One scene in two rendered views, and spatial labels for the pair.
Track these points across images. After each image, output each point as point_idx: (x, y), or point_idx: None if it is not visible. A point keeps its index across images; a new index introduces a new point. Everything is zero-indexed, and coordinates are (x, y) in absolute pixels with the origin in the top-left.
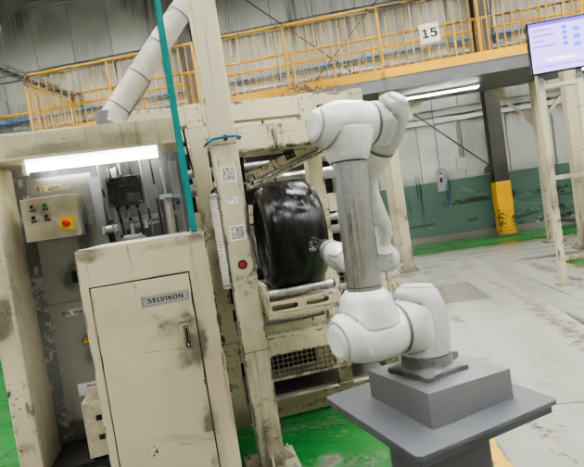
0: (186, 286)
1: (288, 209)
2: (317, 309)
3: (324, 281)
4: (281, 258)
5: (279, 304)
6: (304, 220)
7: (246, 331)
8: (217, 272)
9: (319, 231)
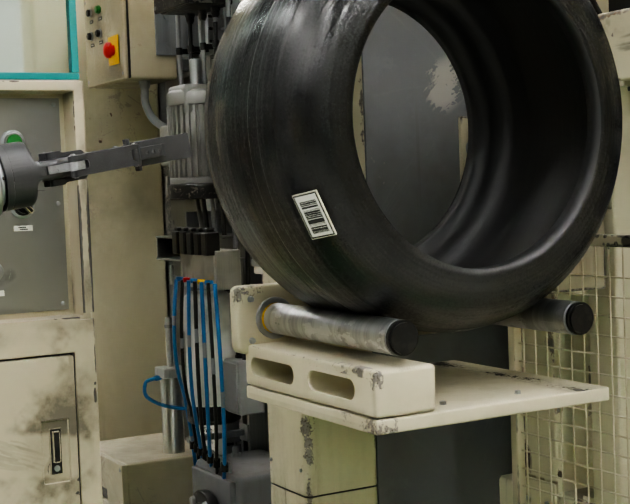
0: None
1: (238, 30)
2: (328, 419)
3: (371, 322)
4: (219, 201)
5: (262, 357)
6: (245, 73)
7: (274, 416)
8: None
9: (266, 116)
